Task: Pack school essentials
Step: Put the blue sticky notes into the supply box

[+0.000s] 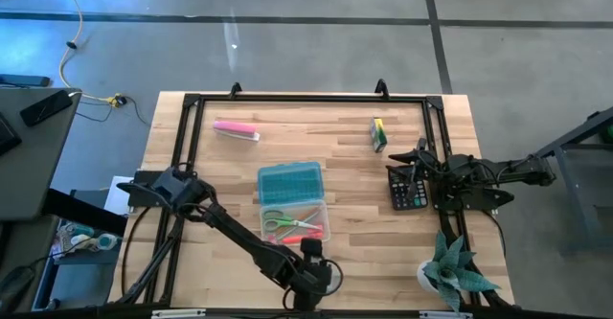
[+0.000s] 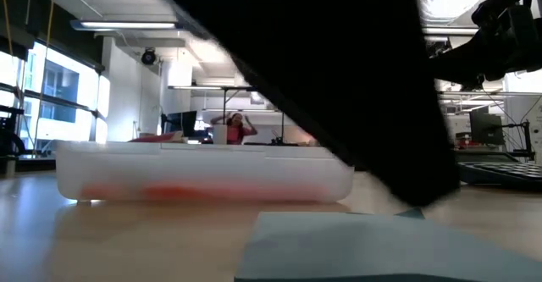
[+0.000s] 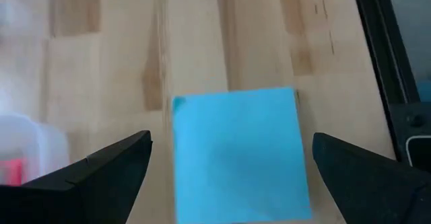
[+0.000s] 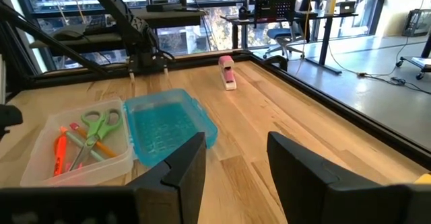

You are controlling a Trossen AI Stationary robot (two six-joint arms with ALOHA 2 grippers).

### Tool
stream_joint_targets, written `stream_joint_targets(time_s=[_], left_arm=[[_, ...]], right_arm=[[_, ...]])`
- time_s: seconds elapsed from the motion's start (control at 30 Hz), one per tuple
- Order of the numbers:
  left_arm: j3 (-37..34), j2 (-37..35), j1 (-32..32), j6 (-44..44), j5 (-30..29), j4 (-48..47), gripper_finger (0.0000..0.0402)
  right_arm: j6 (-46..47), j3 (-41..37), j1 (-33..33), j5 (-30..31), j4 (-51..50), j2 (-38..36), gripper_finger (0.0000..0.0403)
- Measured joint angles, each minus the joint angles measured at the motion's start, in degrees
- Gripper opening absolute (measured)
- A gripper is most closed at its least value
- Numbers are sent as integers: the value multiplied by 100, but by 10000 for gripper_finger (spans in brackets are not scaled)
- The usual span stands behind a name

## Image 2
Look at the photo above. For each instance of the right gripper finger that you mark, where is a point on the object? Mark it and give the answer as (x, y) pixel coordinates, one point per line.
(455, 66)

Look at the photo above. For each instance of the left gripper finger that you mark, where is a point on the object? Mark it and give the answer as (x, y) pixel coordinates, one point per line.
(402, 159)

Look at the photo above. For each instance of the blue sticky note pad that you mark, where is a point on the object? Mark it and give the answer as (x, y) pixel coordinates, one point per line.
(372, 248)

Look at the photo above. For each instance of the clear pencil case teal lid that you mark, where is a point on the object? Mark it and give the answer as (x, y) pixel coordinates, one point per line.
(203, 172)

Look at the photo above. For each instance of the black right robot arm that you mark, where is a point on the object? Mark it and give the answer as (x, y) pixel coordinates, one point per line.
(534, 36)

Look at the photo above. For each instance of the dark computer monitor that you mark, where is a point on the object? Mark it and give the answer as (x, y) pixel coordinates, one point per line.
(181, 123)
(486, 126)

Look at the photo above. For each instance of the black calculator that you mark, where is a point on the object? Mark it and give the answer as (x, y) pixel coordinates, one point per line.
(499, 169)

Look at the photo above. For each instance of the person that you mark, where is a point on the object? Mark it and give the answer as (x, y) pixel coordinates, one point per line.
(237, 130)

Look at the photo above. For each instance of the white background box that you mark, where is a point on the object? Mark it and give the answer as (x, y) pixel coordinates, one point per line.
(220, 134)

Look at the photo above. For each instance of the black ceiling spotlight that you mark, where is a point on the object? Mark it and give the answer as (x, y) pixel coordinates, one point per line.
(148, 56)

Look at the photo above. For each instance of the overhead light bar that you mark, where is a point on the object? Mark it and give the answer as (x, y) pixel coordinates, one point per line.
(127, 24)

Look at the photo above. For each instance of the black metal stand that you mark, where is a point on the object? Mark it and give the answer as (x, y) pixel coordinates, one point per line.
(8, 140)

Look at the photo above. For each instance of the background black workstation frame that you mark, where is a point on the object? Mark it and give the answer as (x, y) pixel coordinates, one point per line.
(237, 89)

